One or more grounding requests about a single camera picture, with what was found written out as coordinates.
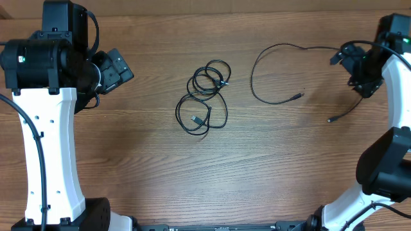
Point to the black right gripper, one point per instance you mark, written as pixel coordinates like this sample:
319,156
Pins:
348,56

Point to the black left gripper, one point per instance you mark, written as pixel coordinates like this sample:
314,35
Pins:
112,77

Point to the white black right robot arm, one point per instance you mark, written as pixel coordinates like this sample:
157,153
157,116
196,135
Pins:
382,172

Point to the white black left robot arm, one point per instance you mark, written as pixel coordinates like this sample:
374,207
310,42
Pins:
51,81

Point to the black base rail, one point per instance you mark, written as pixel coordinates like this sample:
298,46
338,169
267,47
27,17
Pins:
277,226

